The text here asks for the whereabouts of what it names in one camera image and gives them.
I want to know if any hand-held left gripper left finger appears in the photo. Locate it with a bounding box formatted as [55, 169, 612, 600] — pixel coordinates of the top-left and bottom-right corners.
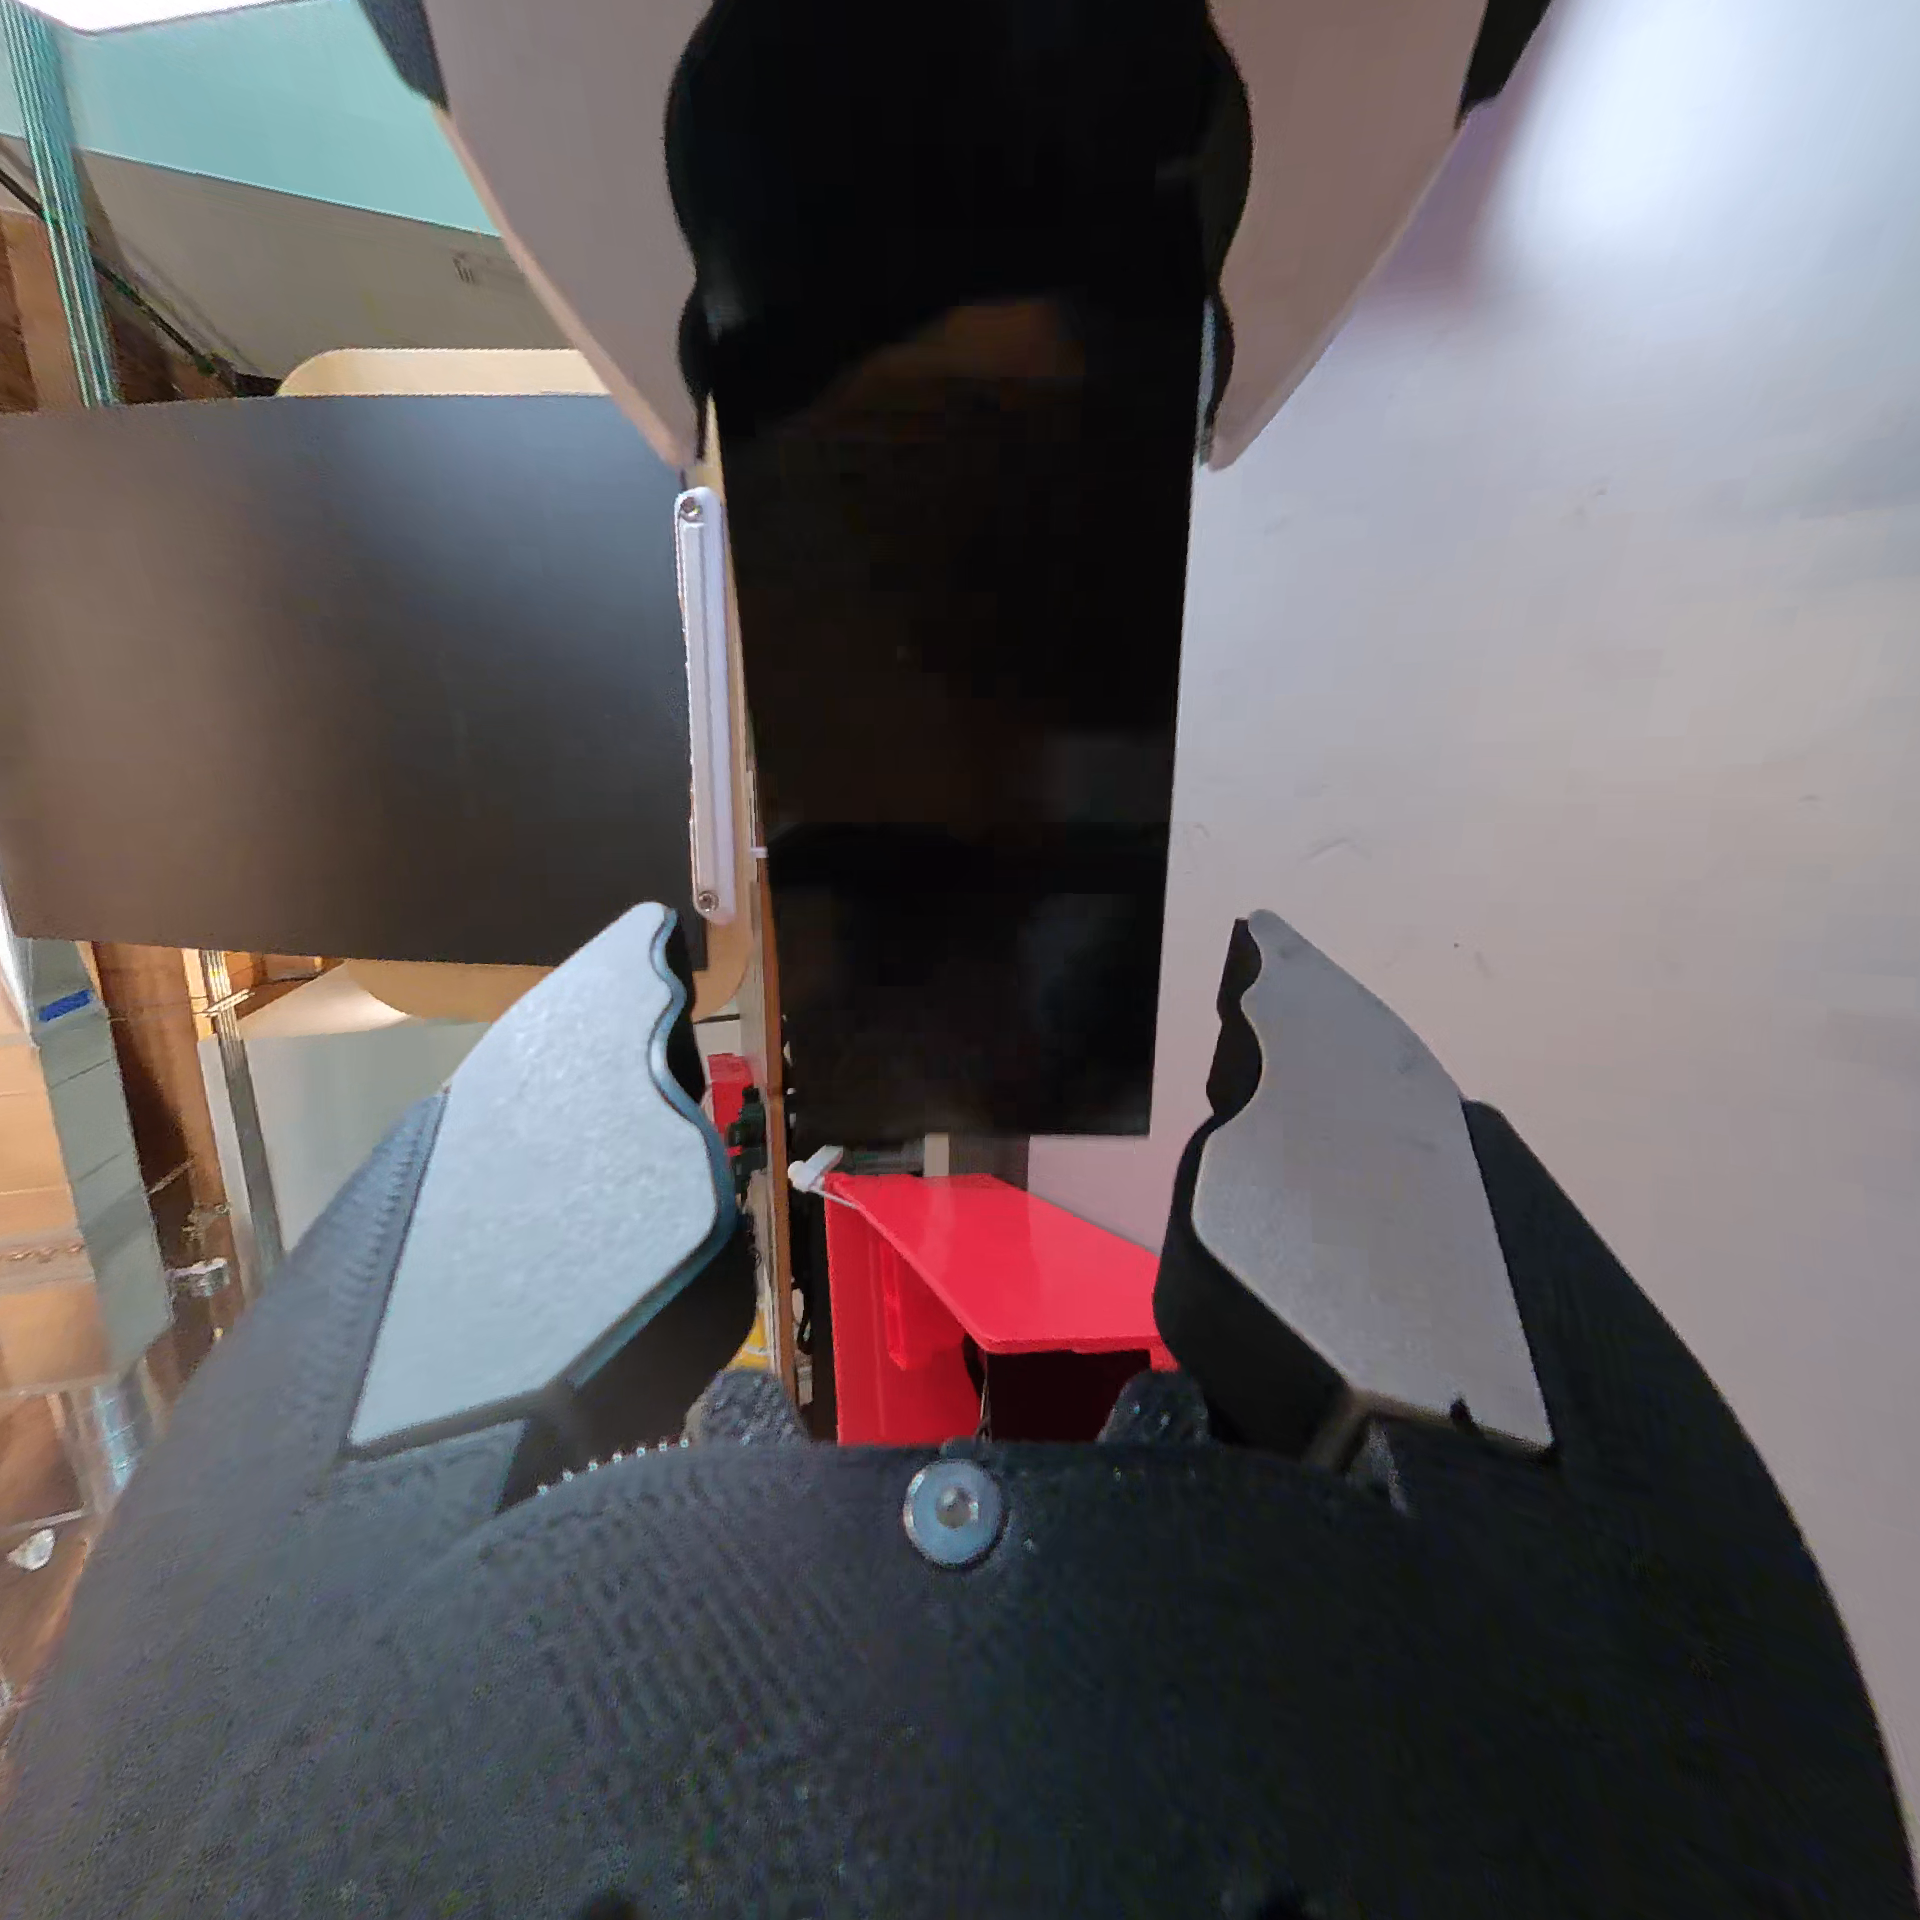
[344, 900, 759, 1511]

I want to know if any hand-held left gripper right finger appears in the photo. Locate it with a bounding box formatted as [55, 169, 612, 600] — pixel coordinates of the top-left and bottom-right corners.
[1152, 908, 1556, 1471]

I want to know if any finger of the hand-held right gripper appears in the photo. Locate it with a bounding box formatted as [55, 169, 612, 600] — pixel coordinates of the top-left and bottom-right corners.
[423, 0, 714, 470]
[1197, 0, 1491, 470]

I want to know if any red plastic bin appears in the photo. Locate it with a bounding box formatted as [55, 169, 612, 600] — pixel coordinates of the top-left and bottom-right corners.
[819, 1171, 1182, 1448]

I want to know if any black plate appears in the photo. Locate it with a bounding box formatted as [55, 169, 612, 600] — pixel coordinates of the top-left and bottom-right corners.
[701, 30, 1212, 1137]

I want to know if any white studio light panel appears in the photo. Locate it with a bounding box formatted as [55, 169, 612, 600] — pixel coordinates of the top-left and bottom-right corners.
[79, 148, 589, 402]

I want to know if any black panel with wooden frame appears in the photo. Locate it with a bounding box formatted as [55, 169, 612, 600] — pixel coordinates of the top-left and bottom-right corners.
[0, 347, 710, 1027]

